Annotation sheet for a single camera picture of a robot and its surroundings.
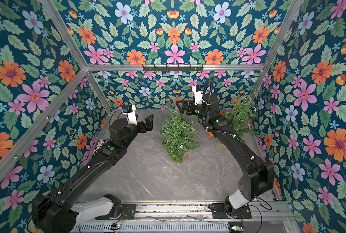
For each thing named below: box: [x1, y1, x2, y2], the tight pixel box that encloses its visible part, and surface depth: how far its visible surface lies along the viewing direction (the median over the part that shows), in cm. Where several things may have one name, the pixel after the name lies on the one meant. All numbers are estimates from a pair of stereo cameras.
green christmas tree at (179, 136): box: [160, 105, 200, 164], surface depth 72 cm
